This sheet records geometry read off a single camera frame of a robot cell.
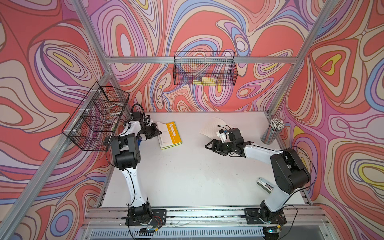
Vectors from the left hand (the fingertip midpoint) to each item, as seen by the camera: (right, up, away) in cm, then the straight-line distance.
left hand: (162, 132), depth 100 cm
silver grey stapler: (+60, -28, -18) cm, 69 cm away
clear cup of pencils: (+71, 0, -9) cm, 71 cm away
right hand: (+32, -12, -11) cm, 36 cm away
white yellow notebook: (+5, -3, +1) cm, 6 cm away
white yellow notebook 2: (+2, -11, -2) cm, 11 cm away
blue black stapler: (-16, -7, +1) cm, 18 cm away
